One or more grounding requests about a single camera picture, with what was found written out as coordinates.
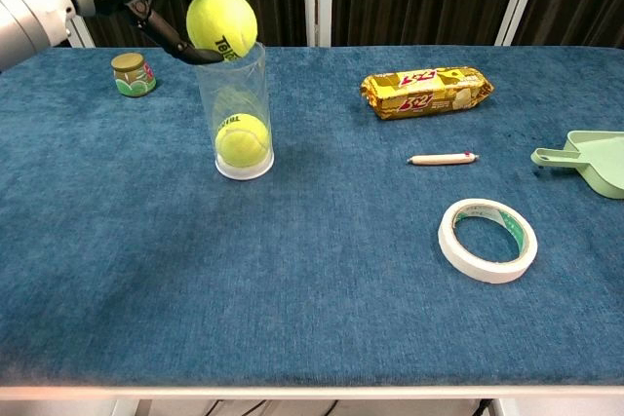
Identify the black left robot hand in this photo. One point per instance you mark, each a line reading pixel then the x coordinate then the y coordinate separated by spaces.
pixel 166 36

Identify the yellow tennis ball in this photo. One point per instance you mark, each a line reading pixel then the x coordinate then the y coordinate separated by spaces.
pixel 242 140
pixel 219 16

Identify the clear plastic tube container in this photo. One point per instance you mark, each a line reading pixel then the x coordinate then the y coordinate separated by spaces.
pixel 244 170

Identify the small jar gold lid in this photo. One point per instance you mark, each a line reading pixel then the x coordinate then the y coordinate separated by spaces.
pixel 132 76

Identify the gold biscuit packet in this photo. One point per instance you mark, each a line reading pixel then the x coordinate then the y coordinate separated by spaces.
pixel 429 92

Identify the beige sausage stick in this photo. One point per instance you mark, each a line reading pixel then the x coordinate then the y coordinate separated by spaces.
pixel 439 159

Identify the blue velvet table cloth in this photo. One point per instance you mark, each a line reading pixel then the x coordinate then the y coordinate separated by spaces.
pixel 341 318

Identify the white tape roll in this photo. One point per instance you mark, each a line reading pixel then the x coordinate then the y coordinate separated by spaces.
pixel 451 250

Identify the light green dustpan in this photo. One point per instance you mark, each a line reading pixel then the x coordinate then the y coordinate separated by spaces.
pixel 597 162

